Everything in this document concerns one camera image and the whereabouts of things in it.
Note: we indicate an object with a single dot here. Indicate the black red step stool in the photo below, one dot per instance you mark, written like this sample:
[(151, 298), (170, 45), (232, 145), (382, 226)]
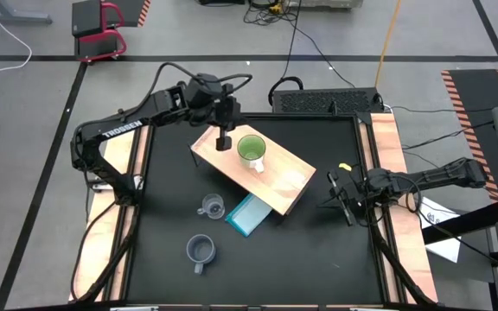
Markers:
[(87, 17)]

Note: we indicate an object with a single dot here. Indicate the grey power strip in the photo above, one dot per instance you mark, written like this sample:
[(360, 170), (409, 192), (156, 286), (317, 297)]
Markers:
[(322, 3)]

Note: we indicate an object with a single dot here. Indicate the white paper sheet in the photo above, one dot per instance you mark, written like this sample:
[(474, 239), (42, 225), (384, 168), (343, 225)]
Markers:
[(443, 250)]

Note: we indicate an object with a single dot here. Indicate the black table frame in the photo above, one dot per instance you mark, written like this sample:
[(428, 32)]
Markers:
[(257, 116)]

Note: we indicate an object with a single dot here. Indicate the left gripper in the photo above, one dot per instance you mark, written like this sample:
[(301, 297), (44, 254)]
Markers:
[(228, 113)]

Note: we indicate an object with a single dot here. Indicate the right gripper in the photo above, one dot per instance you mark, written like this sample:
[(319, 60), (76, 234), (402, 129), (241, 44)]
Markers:
[(353, 190)]

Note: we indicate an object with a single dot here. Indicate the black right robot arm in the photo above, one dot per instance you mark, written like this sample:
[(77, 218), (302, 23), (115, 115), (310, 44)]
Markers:
[(439, 177)]

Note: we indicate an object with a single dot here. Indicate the hazard-striped black ramp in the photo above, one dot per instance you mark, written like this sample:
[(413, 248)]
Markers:
[(474, 99), (136, 10)]

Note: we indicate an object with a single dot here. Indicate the white mug green inside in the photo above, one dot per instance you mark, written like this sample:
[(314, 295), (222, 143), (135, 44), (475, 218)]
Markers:
[(251, 147)]

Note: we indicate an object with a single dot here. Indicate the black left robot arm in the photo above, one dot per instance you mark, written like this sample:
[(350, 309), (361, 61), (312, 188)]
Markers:
[(119, 129)]

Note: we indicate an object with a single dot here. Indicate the clear glass mug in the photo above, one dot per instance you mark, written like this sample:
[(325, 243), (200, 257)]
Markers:
[(214, 207)]

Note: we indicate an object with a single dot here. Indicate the grey metal desk foot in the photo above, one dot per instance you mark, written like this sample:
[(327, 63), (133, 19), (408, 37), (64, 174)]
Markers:
[(11, 18)]

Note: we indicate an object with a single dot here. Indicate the wooden shelf black legs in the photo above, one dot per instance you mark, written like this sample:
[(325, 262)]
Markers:
[(283, 181)]

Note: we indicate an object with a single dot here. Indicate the folded blue-edged cloth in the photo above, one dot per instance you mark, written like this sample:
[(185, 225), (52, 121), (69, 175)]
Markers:
[(249, 213)]

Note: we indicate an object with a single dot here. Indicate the wooden side board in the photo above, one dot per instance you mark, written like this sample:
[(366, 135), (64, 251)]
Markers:
[(389, 142), (102, 242)]

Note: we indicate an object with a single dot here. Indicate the black computer case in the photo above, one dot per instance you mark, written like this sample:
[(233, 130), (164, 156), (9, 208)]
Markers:
[(327, 101)]

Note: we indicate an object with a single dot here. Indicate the small yellow tab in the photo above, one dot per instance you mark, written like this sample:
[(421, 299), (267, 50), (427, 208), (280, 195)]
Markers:
[(345, 166)]

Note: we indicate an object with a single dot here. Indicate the grey plastic mug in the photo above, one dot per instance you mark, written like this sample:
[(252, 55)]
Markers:
[(200, 249)]

